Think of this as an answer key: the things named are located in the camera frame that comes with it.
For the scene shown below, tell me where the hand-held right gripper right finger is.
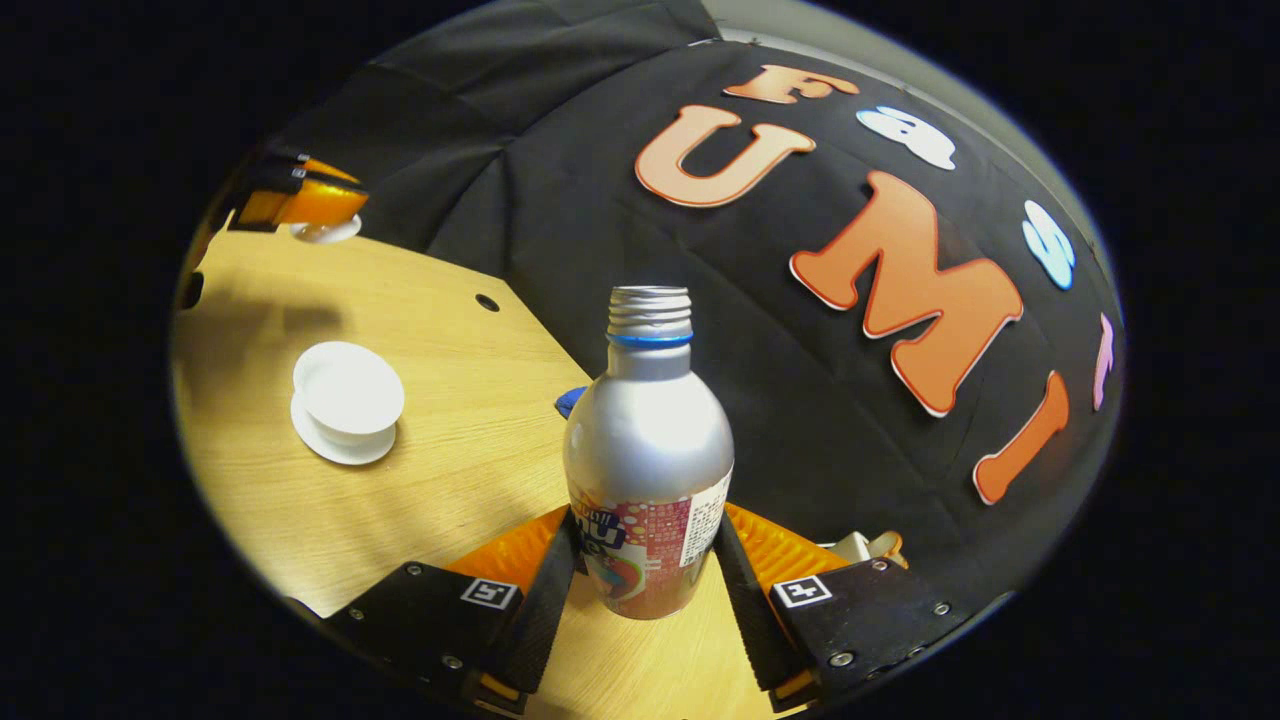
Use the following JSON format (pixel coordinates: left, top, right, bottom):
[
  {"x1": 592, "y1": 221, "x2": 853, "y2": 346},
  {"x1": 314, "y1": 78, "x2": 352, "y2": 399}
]
[{"x1": 712, "y1": 503, "x2": 976, "y2": 713}]

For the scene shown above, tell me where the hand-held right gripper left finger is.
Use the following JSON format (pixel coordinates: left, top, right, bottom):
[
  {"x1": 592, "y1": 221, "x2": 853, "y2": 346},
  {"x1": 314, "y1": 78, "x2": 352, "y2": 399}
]
[{"x1": 320, "y1": 505, "x2": 581, "y2": 716}]

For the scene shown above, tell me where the white teacup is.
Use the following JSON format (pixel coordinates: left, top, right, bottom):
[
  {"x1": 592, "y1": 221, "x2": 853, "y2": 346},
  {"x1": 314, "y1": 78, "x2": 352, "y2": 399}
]
[{"x1": 293, "y1": 341, "x2": 406, "y2": 448}]

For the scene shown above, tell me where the silver water bottle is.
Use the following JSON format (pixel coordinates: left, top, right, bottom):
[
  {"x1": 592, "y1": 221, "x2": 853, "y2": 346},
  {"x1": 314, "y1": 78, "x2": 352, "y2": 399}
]
[{"x1": 562, "y1": 285, "x2": 736, "y2": 621}]

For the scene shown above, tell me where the white saucer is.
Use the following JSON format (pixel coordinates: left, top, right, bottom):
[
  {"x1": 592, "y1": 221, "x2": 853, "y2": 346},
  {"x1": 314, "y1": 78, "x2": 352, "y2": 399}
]
[{"x1": 290, "y1": 392, "x2": 398, "y2": 467}]

